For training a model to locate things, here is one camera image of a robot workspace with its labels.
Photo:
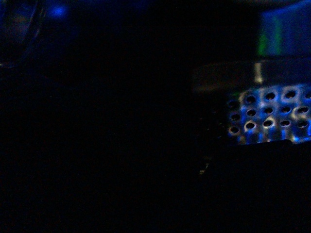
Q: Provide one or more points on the steel washing machine drum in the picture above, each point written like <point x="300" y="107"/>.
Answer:
<point x="250" y="102"/>

